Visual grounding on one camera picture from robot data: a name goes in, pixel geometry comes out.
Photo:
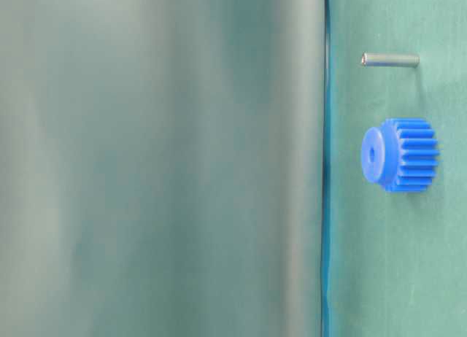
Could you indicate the small blue plastic gear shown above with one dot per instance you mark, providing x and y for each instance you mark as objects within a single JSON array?
[{"x": 400, "y": 155}]

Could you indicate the green table mat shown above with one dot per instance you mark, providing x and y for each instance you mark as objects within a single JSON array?
[{"x": 395, "y": 263}]

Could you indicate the silver metal shaft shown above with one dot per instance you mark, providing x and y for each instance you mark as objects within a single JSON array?
[{"x": 390, "y": 60}]

